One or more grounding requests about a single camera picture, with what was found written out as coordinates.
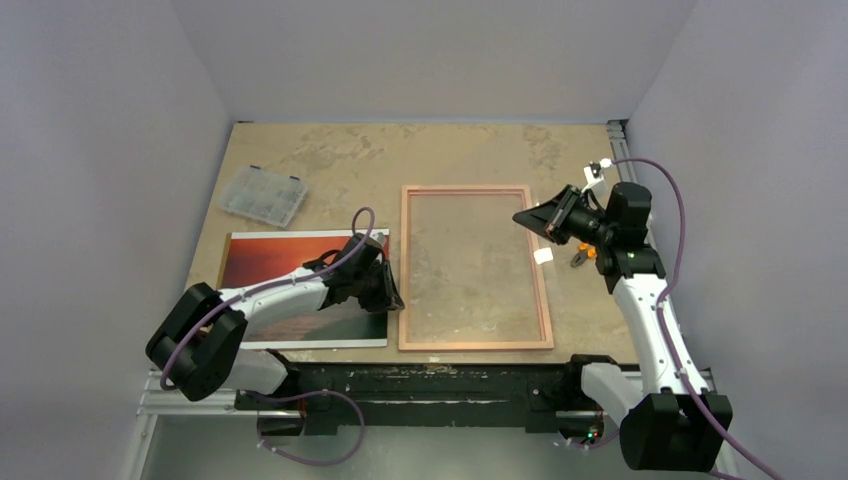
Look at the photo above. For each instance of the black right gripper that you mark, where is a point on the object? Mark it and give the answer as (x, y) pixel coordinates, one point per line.
(564, 216)

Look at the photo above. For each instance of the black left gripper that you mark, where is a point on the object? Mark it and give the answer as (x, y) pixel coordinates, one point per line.
(386, 297)

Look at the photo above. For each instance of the pink wooden picture frame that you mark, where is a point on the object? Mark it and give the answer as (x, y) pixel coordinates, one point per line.
(477, 344)

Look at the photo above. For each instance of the clear glass pane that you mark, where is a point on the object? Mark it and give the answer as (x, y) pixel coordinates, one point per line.
(470, 265)

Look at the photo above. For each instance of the sunset photo print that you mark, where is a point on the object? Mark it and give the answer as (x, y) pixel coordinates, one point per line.
(253, 257)

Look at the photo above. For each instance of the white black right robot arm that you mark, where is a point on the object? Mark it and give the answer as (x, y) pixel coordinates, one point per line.
(671, 422)

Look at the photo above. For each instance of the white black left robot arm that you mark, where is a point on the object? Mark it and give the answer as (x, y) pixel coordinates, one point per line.
(276, 291)

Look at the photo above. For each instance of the yellow black pliers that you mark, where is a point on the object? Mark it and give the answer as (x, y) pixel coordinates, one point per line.
(585, 252)

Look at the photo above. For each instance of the clear plastic organizer box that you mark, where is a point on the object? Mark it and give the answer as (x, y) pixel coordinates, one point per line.
(263, 196)

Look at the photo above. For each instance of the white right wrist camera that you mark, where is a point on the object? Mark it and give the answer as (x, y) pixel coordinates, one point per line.
(595, 180)

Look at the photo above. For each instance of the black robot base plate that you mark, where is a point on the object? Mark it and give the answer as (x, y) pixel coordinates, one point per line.
(430, 401)

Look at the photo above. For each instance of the aluminium rail frame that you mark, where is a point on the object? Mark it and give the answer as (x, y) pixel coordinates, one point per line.
(670, 421)

